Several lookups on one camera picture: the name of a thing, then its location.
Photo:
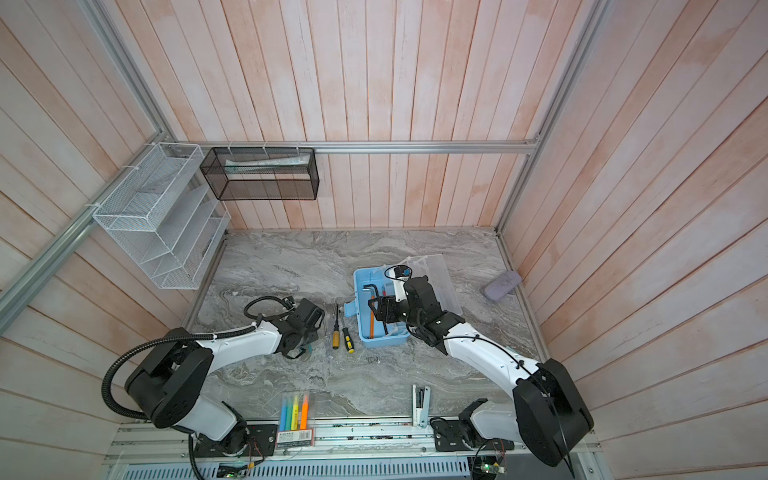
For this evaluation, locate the black mesh basket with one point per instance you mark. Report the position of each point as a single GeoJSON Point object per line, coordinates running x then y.
{"type": "Point", "coordinates": [261, 173]}

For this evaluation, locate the white wire mesh shelf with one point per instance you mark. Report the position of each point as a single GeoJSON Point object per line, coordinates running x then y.
{"type": "Point", "coordinates": [170, 227]}

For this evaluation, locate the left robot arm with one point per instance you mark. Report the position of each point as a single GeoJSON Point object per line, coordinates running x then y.
{"type": "Point", "coordinates": [167, 385]}

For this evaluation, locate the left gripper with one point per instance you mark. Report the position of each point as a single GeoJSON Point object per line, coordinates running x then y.
{"type": "Point", "coordinates": [313, 335]}

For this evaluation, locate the white stapler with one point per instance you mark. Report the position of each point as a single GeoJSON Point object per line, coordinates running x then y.
{"type": "Point", "coordinates": [421, 397]}

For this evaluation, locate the black yellow stubby screwdriver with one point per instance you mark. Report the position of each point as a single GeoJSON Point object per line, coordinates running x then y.
{"type": "Point", "coordinates": [348, 342]}

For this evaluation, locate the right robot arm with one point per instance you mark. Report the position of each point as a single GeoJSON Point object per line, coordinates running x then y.
{"type": "Point", "coordinates": [546, 413]}

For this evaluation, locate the highlighter pen pack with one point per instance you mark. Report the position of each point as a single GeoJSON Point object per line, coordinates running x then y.
{"type": "Point", "coordinates": [294, 430]}

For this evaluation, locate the small yellow screwdriver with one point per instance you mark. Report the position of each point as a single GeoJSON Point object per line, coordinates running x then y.
{"type": "Point", "coordinates": [336, 337]}

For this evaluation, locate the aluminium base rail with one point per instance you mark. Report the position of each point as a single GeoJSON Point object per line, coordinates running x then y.
{"type": "Point", "coordinates": [333, 438]}

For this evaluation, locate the blue plastic tool box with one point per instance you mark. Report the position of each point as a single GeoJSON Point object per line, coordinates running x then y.
{"type": "Point", "coordinates": [432, 266]}

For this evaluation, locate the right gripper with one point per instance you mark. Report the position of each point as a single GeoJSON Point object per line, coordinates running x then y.
{"type": "Point", "coordinates": [385, 301]}

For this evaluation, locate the black hex key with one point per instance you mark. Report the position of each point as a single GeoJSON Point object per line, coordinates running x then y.
{"type": "Point", "coordinates": [373, 302]}

